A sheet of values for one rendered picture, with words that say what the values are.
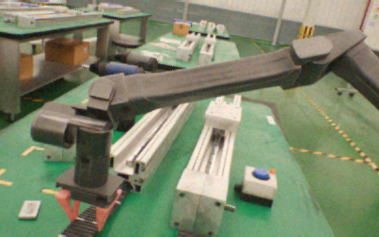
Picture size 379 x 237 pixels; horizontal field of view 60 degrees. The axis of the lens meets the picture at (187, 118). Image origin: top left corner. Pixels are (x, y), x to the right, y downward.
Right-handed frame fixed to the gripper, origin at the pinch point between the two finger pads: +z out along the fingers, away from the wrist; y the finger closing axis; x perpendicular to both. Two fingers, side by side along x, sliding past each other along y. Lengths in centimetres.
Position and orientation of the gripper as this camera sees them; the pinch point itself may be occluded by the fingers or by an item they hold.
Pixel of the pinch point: (87, 222)
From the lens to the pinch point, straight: 66.3
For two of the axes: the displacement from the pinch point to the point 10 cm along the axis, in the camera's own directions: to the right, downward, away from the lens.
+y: -9.7, -2.2, 1.3
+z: -1.7, 9.3, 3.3
